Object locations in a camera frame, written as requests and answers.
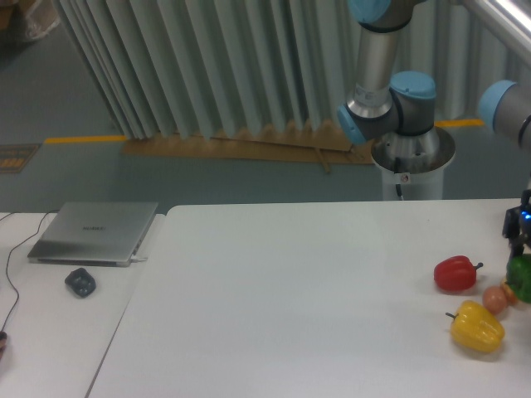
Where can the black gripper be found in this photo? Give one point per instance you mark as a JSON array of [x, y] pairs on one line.
[[516, 229]]

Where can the green bell pepper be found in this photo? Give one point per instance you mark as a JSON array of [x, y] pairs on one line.
[[519, 282]]

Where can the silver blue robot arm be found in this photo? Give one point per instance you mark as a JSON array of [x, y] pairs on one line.
[[398, 111]]

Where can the red bell pepper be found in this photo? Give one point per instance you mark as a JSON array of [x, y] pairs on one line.
[[456, 274]]

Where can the yellow bell pepper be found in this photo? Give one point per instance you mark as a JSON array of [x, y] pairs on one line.
[[474, 327]]

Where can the bread loaf piece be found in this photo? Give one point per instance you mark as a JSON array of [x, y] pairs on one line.
[[508, 293]]

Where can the brown egg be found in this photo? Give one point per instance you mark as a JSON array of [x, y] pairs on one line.
[[494, 300]]

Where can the brown cardboard sheet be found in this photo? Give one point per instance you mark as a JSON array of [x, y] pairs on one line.
[[326, 146]]

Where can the white usb plug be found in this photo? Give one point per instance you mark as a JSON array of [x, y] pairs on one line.
[[136, 259]]

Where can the pale green folding curtain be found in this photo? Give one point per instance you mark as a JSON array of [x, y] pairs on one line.
[[203, 66]]

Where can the silver closed laptop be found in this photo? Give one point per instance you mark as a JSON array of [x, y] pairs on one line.
[[95, 233]]

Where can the dark object at left edge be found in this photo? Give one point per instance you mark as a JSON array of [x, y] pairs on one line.
[[3, 343]]

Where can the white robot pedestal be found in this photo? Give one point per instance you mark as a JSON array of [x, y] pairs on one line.
[[410, 186]]

